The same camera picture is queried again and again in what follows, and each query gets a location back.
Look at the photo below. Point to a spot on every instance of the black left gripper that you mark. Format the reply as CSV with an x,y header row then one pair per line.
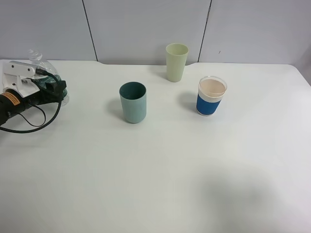
x,y
12,103

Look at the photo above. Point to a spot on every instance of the clear bottle green label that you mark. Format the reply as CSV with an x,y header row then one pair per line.
x,y
37,59

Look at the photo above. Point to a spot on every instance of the teal plastic cup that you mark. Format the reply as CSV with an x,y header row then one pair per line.
x,y
133,101

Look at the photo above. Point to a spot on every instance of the pale green plastic cup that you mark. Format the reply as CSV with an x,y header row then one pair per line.
x,y
176,57

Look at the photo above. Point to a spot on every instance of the blue sleeved paper cup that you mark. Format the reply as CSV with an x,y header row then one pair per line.
x,y
211,90

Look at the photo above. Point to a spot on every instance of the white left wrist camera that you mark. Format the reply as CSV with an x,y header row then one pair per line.
x,y
18,76

